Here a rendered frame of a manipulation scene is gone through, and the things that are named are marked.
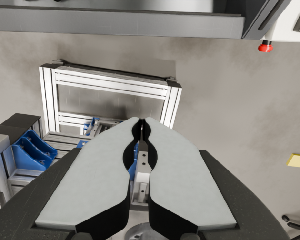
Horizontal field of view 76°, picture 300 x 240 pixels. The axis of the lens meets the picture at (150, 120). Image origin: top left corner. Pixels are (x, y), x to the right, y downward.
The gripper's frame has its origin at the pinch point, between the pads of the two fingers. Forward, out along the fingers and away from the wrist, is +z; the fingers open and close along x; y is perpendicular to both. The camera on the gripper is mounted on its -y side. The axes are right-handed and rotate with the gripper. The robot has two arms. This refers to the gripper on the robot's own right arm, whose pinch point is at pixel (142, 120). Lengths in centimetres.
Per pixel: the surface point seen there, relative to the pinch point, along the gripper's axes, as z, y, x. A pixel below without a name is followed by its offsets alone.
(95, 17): 29.4, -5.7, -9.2
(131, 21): 29.4, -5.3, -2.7
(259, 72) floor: 124, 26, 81
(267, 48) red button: 43, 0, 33
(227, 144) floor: 124, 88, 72
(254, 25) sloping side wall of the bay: 27.0, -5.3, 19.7
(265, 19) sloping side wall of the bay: 25.9, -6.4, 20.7
